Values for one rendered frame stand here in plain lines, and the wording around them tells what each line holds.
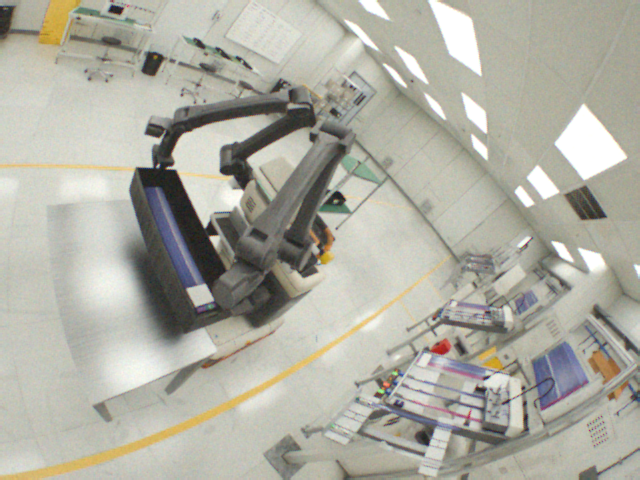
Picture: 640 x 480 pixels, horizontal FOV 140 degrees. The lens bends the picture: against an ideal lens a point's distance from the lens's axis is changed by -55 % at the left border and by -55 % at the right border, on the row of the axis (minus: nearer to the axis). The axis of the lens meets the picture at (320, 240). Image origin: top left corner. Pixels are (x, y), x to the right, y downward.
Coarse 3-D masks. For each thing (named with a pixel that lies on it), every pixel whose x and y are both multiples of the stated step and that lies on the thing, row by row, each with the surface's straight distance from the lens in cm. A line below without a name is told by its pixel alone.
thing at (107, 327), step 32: (64, 224) 107; (96, 224) 107; (128, 224) 109; (64, 256) 98; (96, 256) 98; (128, 256) 99; (64, 288) 92; (96, 288) 92; (128, 288) 93; (160, 288) 95; (64, 320) 88; (96, 320) 87; (128, 320) 88; (160, 320) 89; (96, 352) 84; (128, 352) 84; (160, 352) 85; (192, 352) 88; (96, 384) 82; (128, 384) 82
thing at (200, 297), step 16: (160, 192) 103; (160, 208) 96; (160, 224) 91; (176, 224) 93; (176, 240) 89; (176, 256) 84; (176, 272) 82; (192, 272) 83; (192, 288) 80; (192, 304) 78; (208, 304) 79
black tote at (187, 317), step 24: (144, 168) 100; (144, 192) 90; (168, 192) 110; (144, 216) 89; (192, 216) 93; (144, 240) 90; (192, 240) 94; (168, 264) 75; (216, 264) 83; (168, 288) 78; (192, 312) 68; (216, 312) 72
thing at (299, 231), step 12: (324, 120) 73; (324, 132) 72; (336, 132) 71; (348, 132) 71; (336, 156) 76; (324, 168) 76; (336, 168) 80; (324, 180) 76; (312, 192) 77; (324, 192) 78; (312, 204) 77; (300, 216) 78; (312, 216) 78; (300, 228) 78; (300, 240) 78; (276, 252) 81; (300, 252) 79; (300, 264) 79
